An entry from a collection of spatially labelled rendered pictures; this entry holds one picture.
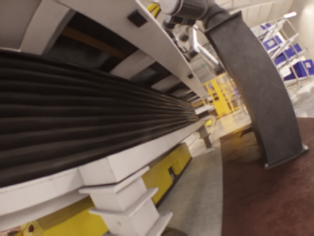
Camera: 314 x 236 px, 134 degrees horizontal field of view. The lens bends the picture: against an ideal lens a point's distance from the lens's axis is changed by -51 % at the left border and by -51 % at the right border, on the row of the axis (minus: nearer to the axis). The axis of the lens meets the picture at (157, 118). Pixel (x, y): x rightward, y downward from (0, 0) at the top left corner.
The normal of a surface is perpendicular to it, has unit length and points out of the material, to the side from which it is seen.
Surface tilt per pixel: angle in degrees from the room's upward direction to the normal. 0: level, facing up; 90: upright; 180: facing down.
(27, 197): 90
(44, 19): 180
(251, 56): 90
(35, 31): 180
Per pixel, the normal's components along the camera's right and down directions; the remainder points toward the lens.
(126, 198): 0.82, -0.40
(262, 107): -0.58, 0.11
